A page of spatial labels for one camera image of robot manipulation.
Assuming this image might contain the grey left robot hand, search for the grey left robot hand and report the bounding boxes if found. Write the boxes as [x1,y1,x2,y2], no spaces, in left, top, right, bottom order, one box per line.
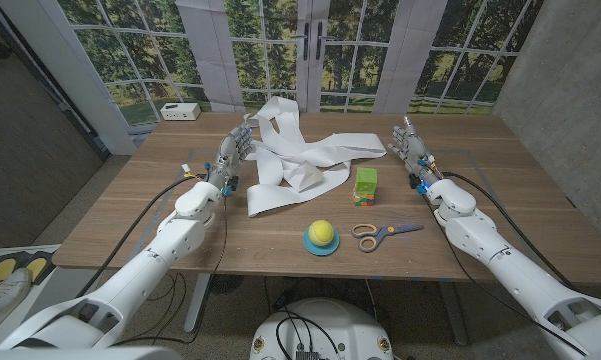
[205,122,256,194]

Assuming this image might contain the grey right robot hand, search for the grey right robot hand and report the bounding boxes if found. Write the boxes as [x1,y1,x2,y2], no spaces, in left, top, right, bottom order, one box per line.
[387,114,444,188]

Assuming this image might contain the white receipt paper strip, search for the white receipt paper strip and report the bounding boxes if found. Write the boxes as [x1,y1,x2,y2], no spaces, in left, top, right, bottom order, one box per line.
[243,96,388,218]

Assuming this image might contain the grey orange-handled scissors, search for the grey orange-handled scissors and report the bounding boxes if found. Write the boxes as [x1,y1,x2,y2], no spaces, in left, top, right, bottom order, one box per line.
[350,222,425,254]

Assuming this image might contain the yellow tennis ball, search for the yellow tennis ball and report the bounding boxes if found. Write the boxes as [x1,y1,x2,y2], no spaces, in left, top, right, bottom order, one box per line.
[308,219,336,247]

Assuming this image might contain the small blue plate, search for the small blue plate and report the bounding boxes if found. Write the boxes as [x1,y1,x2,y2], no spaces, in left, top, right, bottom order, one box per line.
[302,225,341,257]

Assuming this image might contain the green cube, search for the green cube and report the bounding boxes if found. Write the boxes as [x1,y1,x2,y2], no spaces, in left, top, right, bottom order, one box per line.
[354,167,379,196]

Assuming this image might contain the white socket box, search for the white socket box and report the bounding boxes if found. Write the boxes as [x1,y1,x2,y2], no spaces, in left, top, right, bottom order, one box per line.
[160,102,202,122]

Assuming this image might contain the multicoloured puzzle cube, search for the multicoloured puzzle cube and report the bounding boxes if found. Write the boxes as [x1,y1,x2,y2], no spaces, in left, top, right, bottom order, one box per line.
[352,187,376,207]

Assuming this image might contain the printed window forest backdrop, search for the printed window forest backdrop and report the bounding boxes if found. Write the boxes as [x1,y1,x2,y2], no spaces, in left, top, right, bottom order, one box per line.
[57,0,546,126]

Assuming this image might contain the white table leg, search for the white table leg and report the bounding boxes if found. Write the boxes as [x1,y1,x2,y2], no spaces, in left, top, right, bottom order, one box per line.
[183,273,212,334]

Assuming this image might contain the grey table leg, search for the grey table leg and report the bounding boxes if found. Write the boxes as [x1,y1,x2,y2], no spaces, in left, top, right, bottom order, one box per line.
[438,281,470,347]

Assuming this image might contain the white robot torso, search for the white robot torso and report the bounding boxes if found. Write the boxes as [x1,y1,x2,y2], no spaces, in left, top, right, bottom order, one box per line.
[249,298,395,360]

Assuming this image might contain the dark brown door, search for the dark brown door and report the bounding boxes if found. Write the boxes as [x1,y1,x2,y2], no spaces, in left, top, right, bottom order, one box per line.
[0,9,106,250]

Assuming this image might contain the white floor platform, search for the white floor platform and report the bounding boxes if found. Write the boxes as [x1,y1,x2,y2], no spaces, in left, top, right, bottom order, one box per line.
[0,244,104,351]

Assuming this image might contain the yellow black foot pedal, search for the yellow black foot pedal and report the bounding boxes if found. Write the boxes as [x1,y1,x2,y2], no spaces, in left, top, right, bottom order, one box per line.
[0,253,19,287]
[17,251,55,284]

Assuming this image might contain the white sneaker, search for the white sneaker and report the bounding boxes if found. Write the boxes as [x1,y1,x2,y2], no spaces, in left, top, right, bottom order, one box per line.
[0,268,33,335]

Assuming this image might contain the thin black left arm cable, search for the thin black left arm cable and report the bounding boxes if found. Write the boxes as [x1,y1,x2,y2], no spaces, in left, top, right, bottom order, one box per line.
[112,194,230,347]

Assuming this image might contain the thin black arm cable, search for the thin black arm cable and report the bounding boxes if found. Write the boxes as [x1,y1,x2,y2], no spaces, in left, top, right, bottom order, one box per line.
[112,194,230,347]
[419,192,589,357]

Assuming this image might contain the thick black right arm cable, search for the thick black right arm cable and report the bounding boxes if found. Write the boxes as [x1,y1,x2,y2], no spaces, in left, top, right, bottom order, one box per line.
[440,170,579,292]

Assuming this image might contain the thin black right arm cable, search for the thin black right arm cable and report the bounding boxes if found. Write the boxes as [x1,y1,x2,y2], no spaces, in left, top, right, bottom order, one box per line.
[419,192,589,357]

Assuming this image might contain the black torso cable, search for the black torso cable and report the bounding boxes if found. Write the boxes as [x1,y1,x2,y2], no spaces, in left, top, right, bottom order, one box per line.
[274,307,341,357]

